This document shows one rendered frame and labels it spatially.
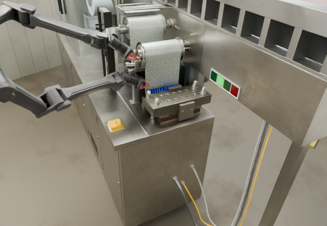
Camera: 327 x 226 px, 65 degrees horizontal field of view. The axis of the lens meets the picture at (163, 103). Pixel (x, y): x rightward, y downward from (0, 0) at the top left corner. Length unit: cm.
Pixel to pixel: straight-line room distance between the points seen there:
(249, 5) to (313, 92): 47
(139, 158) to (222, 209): 101
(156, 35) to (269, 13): 82
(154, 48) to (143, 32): 22
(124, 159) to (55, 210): 101
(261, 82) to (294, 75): 18
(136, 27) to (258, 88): 85
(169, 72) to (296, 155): 84
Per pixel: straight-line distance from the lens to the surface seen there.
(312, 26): 108
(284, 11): 115
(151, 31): 175
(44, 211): 239
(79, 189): 244
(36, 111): 119
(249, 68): 130
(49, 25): 148
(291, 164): 151
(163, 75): 162
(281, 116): 123
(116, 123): 153
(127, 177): 162
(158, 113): 148
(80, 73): 218
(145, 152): 154
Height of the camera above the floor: 184
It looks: 33 degrees down
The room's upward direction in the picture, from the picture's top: 3 degrees clockwise
